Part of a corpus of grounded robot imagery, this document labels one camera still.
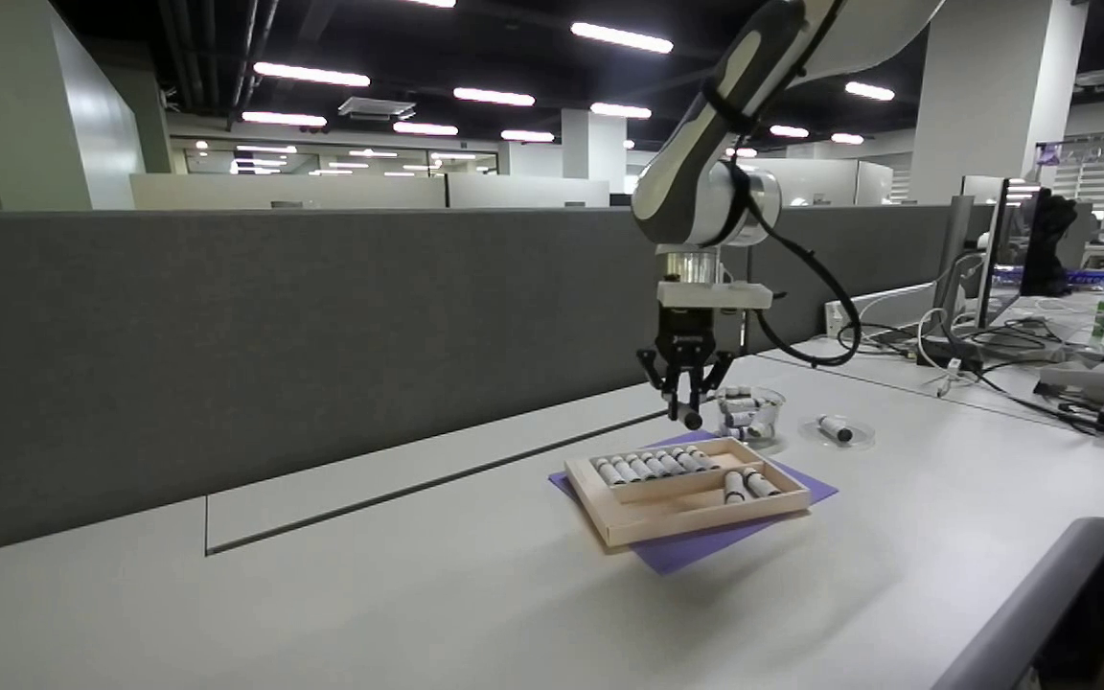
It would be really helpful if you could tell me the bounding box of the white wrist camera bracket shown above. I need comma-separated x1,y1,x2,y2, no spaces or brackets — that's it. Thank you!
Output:
651,281,777,318

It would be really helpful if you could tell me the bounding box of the ceiling strip light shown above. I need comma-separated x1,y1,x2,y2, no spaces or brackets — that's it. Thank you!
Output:
447,81,540,109
250,57,377,94
566,16,680,59
841,76,902,105
237,105,333,134
585,94,655,127

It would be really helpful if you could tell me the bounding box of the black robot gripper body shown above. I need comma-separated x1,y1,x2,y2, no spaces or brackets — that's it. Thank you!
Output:
655,307,723,376

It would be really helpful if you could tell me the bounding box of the purple mat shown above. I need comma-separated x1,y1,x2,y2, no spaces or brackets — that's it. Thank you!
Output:
543,425,841,577

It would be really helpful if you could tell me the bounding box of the wooden two-compartment tray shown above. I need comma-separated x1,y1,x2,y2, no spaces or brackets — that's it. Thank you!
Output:
561,433,816,555

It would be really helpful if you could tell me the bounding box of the black office chair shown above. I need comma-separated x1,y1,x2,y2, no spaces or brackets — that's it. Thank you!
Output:
1018,183,1099,301

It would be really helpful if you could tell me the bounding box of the bundle of desk cables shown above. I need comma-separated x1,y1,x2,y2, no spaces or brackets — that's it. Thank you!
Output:
913,301,1086,381

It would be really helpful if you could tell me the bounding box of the computer monitor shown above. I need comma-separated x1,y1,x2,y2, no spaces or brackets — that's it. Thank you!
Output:
944,171,1031,335

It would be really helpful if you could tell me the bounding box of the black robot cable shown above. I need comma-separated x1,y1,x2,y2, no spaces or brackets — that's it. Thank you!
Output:
718,158,867,373

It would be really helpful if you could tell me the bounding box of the white table cable flap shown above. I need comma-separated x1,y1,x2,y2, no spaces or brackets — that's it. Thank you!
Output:
199,407,673,558

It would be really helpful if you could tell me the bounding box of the clear plastic bowl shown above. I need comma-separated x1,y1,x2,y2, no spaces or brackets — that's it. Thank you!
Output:
713,381,791,450

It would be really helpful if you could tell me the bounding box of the grey desk partition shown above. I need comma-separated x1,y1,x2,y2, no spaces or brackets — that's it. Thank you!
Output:
0,201,965,567

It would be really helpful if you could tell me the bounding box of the white background partition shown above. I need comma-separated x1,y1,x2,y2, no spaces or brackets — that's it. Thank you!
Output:
126,168,612,215

